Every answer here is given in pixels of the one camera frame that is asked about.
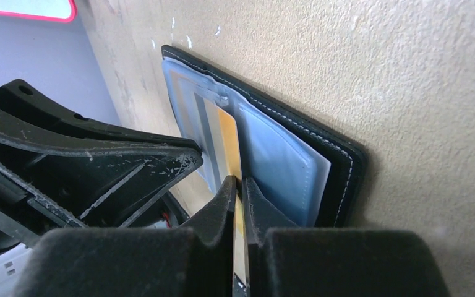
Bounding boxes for black leather card holder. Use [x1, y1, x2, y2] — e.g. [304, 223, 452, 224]
[161, 45, 368, 228]

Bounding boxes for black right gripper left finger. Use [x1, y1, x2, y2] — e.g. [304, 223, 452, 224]
[12, 176, 237, 296]

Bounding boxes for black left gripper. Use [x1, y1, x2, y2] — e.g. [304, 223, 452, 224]
[0, 97, 204, 267]

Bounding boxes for pink framed whiteboard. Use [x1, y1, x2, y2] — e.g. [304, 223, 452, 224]
[0, 0, 77, 23]

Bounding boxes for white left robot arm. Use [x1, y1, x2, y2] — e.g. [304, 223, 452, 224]
[0, 79, 202, 296]

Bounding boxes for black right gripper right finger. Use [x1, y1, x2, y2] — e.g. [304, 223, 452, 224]
[242, 178, 450, 296]

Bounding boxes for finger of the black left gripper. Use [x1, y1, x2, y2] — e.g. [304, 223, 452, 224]
[0, 79, 200, 150]

